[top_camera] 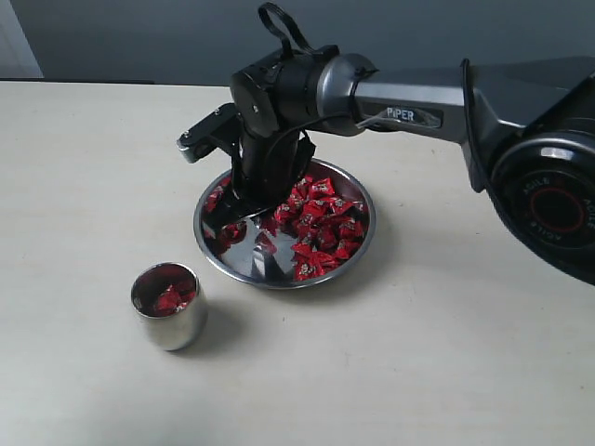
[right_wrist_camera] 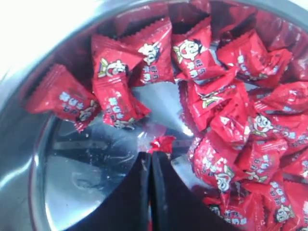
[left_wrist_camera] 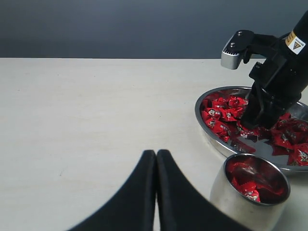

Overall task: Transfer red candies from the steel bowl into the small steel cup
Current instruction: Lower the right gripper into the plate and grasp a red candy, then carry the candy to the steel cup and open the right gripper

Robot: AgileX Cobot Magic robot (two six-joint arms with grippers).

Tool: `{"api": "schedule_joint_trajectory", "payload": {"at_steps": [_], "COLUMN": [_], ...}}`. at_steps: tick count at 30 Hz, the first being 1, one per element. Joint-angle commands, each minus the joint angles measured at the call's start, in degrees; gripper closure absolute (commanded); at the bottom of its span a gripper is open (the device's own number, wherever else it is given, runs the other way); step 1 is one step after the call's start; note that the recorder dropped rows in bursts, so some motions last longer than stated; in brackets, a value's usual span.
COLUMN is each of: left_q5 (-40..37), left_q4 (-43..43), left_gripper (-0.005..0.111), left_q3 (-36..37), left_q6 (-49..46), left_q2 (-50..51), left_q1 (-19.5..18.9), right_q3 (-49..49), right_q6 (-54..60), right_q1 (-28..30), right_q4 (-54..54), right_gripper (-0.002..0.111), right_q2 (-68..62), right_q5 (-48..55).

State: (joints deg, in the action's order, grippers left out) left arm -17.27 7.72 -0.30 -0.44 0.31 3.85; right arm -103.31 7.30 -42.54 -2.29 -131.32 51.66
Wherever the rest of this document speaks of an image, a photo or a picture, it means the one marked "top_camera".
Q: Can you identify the black cable loop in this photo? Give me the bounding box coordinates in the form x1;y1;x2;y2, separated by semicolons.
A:
258;2;326;59

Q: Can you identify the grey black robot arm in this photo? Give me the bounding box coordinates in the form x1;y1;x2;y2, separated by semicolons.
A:
216;54;594;282

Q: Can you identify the red wrapped candy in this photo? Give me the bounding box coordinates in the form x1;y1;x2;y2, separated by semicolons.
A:
218;220;247;249
337;217;364;241
308;177;336;200
294;252;339;282

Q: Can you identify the steel cup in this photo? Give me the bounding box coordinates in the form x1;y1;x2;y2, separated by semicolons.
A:
130;262;208;351

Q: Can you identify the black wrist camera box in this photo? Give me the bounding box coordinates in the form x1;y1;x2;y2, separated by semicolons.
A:
177;103;241;164

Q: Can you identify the round steel plate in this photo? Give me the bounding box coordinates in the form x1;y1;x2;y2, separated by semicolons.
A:
193;159;376;290

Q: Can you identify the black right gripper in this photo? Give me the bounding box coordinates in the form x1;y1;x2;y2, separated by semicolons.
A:
218;131;315;223

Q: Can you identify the red candy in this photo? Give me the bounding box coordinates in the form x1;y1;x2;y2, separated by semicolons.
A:
294;252;339;282
153;282;195;317
308;177;336;200
218;220;247;249
337;217;364;241

